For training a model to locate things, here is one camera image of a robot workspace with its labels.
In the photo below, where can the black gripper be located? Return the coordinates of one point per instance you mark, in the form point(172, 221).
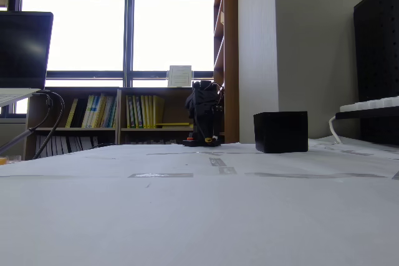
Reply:
point(202, 123)

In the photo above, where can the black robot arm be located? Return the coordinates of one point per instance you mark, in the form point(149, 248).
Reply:
point(202, 97)

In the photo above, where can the black box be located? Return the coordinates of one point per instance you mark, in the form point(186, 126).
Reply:
point(280, 132)

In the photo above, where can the flat yellow book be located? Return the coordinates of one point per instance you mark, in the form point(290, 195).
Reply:
point(173, 125)

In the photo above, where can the framed white certificate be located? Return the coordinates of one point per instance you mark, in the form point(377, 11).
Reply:
point(180, 76)

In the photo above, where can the tall wooden bookshelf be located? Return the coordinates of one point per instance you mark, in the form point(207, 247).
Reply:
point(230, 60)

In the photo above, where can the white paper sheet cover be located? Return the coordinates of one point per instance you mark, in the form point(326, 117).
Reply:
point(187, 216)

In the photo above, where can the white blue book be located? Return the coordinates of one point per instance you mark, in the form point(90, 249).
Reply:
point(88, 111)

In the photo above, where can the leaning yellow book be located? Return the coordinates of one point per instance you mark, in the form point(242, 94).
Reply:
point(72, 113)

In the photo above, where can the white power strip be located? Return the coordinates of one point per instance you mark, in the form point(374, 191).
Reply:
point(371, 104)

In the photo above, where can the black pegboard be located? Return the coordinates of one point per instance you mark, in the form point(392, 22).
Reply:
point(378, 54)

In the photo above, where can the laptop with black screen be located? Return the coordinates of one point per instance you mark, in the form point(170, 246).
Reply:
point(23, 51)

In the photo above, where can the small orange object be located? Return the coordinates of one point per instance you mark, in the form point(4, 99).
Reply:
point(2, 160)

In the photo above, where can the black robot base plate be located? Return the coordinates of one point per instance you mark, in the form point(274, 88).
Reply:
point(194, 144)

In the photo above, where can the dark window frame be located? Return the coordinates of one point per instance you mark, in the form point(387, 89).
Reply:
point(128, 45)

